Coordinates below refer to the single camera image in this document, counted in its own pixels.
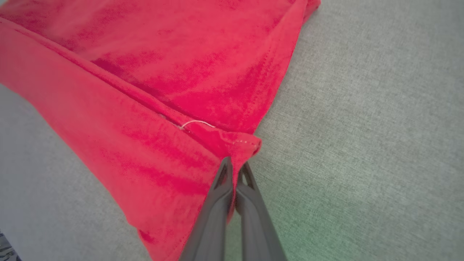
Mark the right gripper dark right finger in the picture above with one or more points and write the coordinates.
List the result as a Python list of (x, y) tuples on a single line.
[(257, 228)]

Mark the red white jersey shirt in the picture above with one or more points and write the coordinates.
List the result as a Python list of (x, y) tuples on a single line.
[(145, 72)]

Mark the grey fabric sofa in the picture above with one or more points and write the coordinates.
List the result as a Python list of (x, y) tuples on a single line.
[(362, 127)]

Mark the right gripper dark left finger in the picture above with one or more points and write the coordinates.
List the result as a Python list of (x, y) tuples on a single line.
[(212, 224)]

